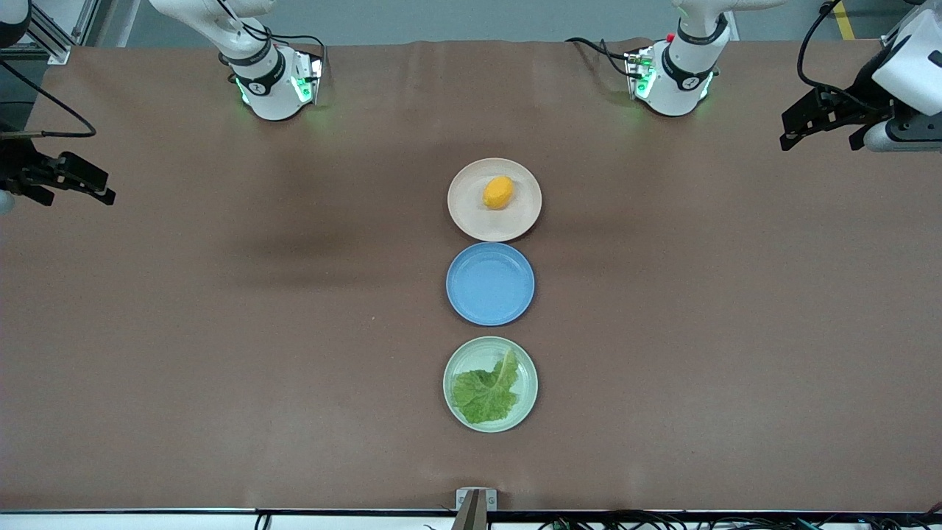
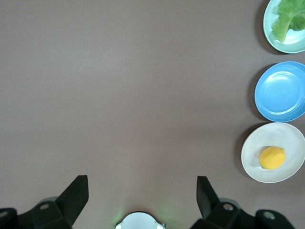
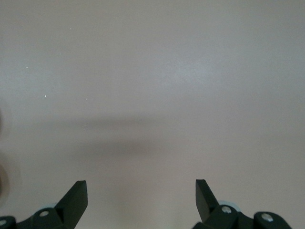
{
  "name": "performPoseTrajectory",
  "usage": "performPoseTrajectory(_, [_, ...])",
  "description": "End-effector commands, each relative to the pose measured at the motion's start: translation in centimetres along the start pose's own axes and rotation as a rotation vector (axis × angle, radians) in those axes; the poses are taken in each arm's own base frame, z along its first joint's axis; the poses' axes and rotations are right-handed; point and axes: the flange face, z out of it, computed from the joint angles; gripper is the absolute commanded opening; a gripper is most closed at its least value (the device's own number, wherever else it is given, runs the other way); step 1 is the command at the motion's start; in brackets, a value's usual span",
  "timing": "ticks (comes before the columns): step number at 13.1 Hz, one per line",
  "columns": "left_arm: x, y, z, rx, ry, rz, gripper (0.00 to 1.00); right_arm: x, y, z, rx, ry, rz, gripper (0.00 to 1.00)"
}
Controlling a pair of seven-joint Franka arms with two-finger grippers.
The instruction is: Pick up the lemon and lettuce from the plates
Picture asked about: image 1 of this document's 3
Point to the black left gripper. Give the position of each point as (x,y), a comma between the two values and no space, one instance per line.
(858,100)

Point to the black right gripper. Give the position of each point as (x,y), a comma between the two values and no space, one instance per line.
(16,163)

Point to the yellow lemon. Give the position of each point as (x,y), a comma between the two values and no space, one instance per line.
(498,193)

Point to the green lettuce leaf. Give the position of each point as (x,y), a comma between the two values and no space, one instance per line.
(482,394)

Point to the white Franka right arm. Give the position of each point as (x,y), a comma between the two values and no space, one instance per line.
(268,96)

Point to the white Franka left arm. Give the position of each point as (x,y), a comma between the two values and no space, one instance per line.
(681,81)

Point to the beige round plate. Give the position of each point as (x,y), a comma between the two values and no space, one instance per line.
(471,217)

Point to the blue round plate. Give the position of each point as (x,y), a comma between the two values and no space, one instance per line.
(490,284)

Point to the pale green round plate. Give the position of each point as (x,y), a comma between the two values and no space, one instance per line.
(526,408)

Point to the aluminium frame profile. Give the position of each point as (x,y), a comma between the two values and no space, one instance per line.
(55,40)
(899,31)

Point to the aluminium profile post with bracket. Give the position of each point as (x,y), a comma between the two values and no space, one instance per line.
(475,515)

